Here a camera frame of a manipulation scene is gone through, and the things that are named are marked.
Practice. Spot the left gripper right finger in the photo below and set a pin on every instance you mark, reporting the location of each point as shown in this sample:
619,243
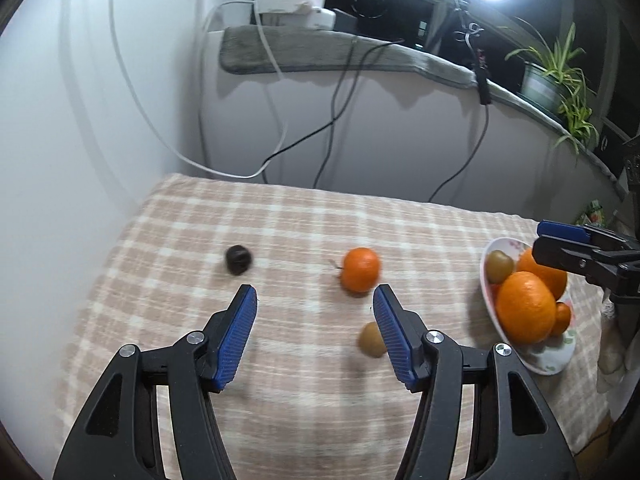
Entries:
514,433

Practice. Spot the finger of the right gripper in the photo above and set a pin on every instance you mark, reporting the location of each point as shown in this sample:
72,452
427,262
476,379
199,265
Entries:
585,260
588,235

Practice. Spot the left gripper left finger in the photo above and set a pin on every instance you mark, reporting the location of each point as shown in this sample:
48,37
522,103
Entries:
117,435

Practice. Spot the smooth navel orange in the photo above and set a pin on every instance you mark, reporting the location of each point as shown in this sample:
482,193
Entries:
556,280

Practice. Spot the white floral plate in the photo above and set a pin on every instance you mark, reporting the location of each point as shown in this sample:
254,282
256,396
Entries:
548,357

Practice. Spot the green kiwi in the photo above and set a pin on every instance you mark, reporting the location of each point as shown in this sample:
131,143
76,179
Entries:
498,267

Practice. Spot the large bumpy orange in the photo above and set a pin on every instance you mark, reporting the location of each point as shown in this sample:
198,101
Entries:
525,308

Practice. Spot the dark plum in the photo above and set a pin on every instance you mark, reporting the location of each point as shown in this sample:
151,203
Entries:
238,259

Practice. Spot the mandarin with stem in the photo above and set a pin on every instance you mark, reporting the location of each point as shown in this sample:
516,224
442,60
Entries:
360,270

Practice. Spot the green snack package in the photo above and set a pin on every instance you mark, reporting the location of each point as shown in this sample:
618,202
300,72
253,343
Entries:
593,215

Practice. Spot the potted spider plant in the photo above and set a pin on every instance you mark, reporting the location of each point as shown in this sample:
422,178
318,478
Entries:
552,83

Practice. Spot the checkered beige tablecloth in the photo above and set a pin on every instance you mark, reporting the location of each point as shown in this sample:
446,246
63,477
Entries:
305,403

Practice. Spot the black tripod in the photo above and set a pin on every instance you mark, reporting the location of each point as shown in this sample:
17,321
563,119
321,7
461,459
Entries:
463,28

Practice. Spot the black power brick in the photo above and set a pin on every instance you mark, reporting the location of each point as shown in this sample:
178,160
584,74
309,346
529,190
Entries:
345,22

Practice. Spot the white power adapters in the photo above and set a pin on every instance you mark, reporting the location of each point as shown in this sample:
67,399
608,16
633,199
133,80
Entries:
311,14

